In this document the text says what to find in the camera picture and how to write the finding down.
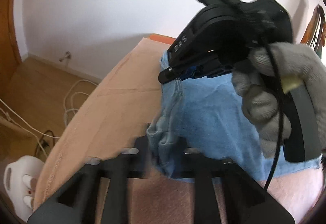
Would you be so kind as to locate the orange floral mattress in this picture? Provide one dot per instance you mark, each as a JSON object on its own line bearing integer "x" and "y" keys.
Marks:
{"x": 161, "y": 38}

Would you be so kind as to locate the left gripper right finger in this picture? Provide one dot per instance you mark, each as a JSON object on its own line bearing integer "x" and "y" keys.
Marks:
{"x": 245, "y": 200}

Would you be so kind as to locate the white plastic stool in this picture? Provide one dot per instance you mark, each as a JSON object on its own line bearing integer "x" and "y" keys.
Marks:
{"x": 20, "y": 179}

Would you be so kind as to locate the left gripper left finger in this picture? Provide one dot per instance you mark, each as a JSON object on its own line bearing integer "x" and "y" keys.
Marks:
{"x": 98, "y": 191}

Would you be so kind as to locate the wooden door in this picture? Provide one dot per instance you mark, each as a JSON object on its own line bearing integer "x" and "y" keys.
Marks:
{"x": 10, "y": 58}

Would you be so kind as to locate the light blue denim pants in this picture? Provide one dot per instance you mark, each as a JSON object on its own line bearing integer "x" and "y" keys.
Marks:
{"x": 205, "y": 113}

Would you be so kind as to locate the folded metal tripod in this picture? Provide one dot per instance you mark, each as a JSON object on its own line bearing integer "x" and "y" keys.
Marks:
{"x": 314, "y": 36}

